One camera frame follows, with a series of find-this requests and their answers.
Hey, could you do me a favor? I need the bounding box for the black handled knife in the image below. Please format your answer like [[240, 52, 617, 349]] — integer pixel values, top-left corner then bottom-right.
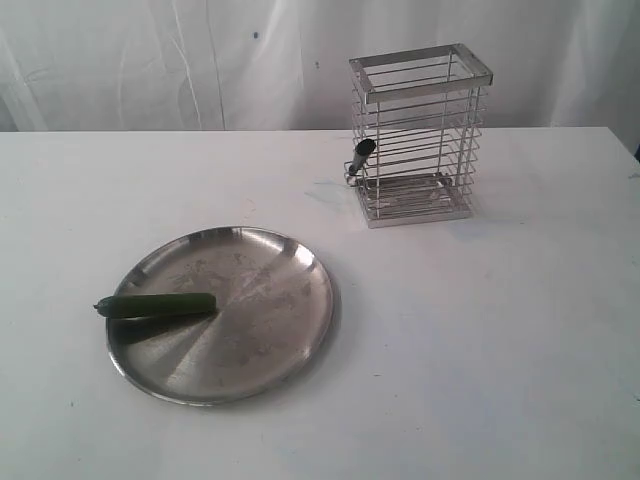
[[347, 138, 376, 178]]

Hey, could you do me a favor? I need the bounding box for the wire metal utensil rack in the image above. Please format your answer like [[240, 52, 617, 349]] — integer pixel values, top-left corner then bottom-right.
[[344, 43, 493, 228]]

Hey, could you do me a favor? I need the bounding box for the green cucumber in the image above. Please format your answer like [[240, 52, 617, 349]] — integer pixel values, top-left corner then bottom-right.
[[94, 293, 217, 319]]

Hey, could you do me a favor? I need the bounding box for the round stainless steel plate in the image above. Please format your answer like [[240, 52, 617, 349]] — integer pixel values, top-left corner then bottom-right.
[[105, 226, 335, 406]]

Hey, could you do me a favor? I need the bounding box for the white backdrop curtain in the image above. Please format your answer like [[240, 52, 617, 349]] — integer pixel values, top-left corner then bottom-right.
[[1, 1, 639, 143]]

